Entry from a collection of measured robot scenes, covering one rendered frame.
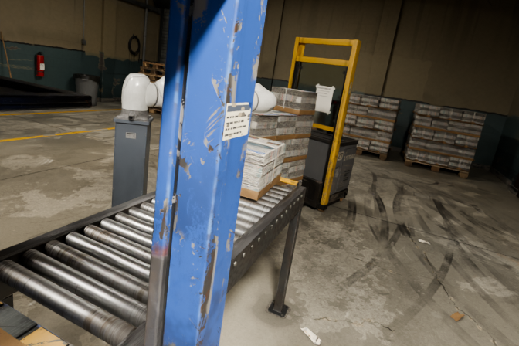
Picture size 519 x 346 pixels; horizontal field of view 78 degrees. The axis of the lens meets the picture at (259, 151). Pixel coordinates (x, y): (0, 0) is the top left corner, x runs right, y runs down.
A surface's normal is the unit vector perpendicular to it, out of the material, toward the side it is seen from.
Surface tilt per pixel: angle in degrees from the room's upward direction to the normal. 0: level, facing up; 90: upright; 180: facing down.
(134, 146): 90
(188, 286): 90
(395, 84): 90
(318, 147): 90
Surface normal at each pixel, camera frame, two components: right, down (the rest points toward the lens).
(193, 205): -0.40, 0.15
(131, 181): 0.18, 0.25
